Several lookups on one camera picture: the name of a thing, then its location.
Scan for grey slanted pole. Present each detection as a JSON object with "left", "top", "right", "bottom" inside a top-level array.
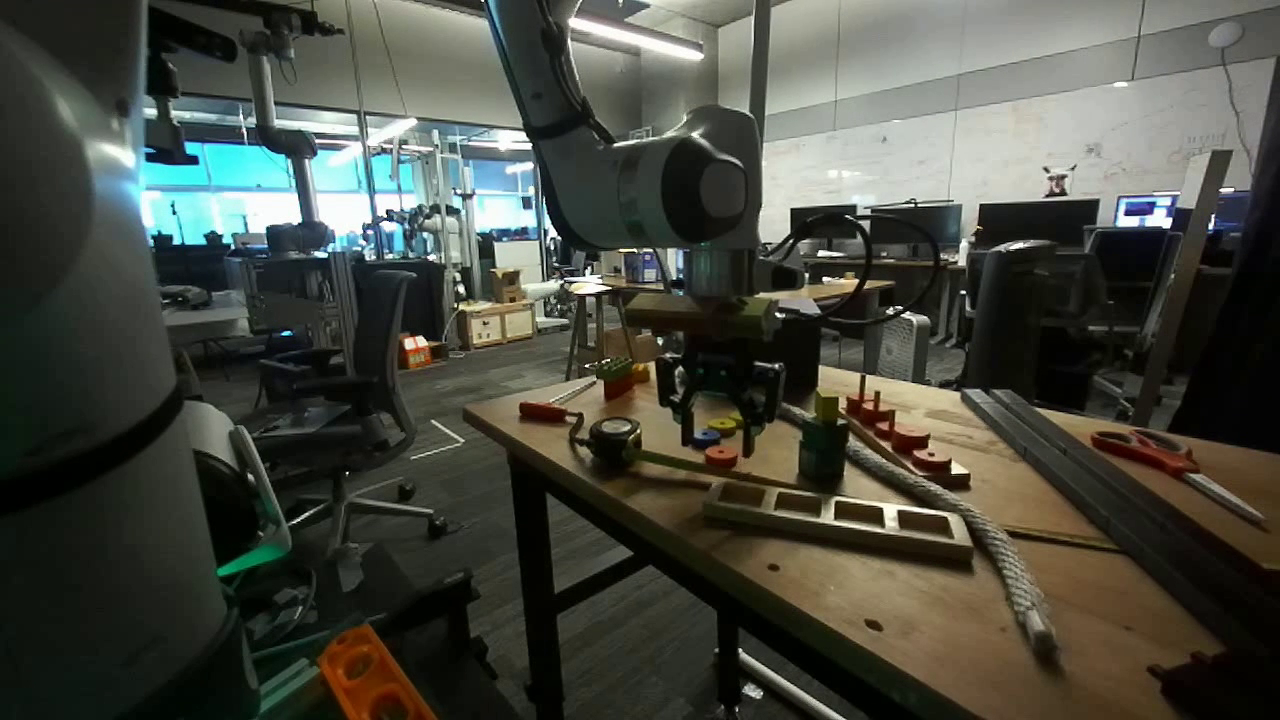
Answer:
[{"left": 1127, "top": 144, "right": 1241, "bottom": 427}]

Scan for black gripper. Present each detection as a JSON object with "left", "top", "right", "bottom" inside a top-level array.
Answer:
[{"left": 657, "top": 326, "right": 793, "bottom": 461}]

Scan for black overhead stand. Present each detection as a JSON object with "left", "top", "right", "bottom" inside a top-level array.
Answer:
[{"left": 141, "top": 0, "right": 347, "bottom": 261}]

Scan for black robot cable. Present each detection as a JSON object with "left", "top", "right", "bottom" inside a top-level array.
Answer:
[{"left": 763, "top": 207, "right": 948, "bottom": 337}]

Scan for white computer case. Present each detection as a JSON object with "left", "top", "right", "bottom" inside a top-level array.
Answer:
[{"left": 870, "top": 305, "right": 941, "bottom": 386}]

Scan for grey braided sleeve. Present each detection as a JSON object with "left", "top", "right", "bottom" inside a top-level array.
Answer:
[{"left": 778, "top": 400, "right": 1064, "bottom": 669}]

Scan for small drone on wall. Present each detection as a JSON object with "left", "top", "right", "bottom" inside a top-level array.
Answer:
[{"left": 1035, "top": 160, "right": 1084, "bottom": 205}]

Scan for long black metal rail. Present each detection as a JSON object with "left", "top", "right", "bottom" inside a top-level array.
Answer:
[{"left": 958, "top": 385, "right": 1280, "bottom": 636}]

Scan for dark computer monitor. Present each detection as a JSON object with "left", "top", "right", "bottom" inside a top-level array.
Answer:
[{"left": 971, "top": 195, "right": 1104, "bottom": 251}]

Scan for orange tool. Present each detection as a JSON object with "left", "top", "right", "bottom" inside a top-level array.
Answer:
[{"left": 314, "top": 621, "right": 440, "bottom": 720}]

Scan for black metal table frame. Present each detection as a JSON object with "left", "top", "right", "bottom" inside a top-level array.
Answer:
[{"left": 502, "top": 445, "right": 856, "bottom": 720}]

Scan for lit computer monitor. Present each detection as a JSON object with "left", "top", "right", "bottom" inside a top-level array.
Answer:
[{"left": 1107, "top": 187, "right": 1184, "bottom": 234}]

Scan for brown cardboard box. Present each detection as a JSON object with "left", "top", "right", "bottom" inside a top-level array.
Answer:
[{"left": 451, "top": 296, "right": 541, "bottom": 357}]

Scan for ceiling light strip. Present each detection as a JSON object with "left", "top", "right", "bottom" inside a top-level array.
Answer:
[{"left": 563, "top": 7, "right": 713, "bottom": 67}]

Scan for green toy block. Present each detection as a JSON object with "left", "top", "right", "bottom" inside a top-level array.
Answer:
[{"left": 797, "top": 418, "right": 852, "bottom": 494}]

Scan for red block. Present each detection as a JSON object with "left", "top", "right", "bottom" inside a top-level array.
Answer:
[{"left": 512, "top": 397, "right": 594, "bottom": 431}]

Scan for round stool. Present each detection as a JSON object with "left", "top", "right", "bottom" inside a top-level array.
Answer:
[{"left": 559, "top": 271, "right": 622, "bottom": 385}]

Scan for black office chair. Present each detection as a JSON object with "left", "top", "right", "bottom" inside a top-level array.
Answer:
[{"left": 250, "top": 261, "right": 451, "bottom": 552}]

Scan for red handled scissors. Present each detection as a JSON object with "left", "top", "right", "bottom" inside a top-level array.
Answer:
[{"left": 1089, "top": 424, "right": 1277, "bottom": 533}]

